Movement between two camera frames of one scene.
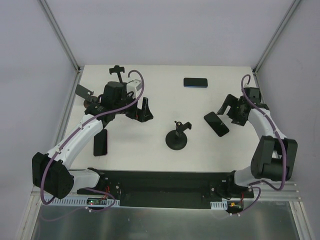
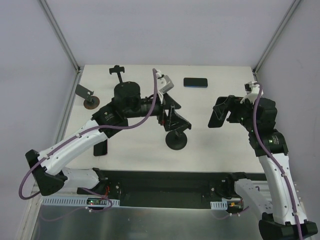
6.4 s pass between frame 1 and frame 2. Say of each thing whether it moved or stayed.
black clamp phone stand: stayed
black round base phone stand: stayed
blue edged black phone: stayed
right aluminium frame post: stayed
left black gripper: moved
